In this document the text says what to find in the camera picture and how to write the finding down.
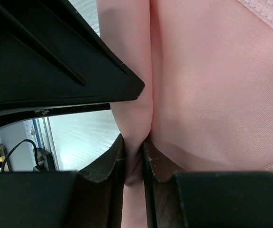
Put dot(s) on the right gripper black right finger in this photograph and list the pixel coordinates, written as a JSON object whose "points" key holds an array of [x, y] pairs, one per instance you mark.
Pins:
{"points": [[228, 199]]}

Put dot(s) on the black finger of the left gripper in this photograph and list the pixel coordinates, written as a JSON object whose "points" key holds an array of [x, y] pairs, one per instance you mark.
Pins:
{"points": [[50, 56], [13, 118]]}

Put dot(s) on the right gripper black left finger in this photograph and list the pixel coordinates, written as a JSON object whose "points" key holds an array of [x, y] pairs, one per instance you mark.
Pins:
{"points": [[89, 198]]}

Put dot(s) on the pink cloth napkin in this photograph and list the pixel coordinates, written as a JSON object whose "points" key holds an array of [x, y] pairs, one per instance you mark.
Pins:
{"points": [[208, 100]]}

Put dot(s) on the aluminium mounting rail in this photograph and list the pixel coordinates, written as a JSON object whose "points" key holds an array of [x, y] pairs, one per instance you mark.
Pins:
{"points": [[44, 137]]}

